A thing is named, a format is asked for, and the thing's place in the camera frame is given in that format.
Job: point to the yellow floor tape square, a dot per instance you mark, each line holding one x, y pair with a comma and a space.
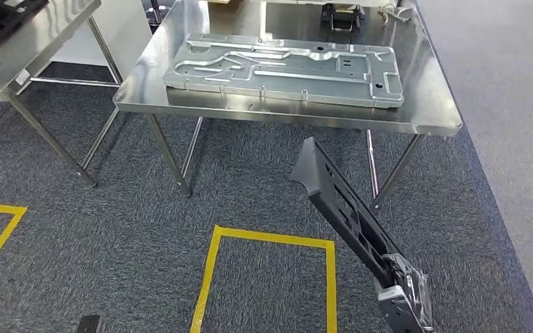
271, 238
0, 207

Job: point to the black remote controller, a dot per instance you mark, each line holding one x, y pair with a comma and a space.
340, 14

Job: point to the stainless steel workbench table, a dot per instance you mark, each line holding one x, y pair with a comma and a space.
432, 92

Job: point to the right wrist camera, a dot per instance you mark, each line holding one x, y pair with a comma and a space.
397, 312

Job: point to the grey metal fixture plate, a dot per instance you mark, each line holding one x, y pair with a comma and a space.
294, 78

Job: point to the dark grey floor carpet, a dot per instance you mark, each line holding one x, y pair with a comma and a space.
110, 230

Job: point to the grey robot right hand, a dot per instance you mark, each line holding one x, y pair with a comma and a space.
406, 275

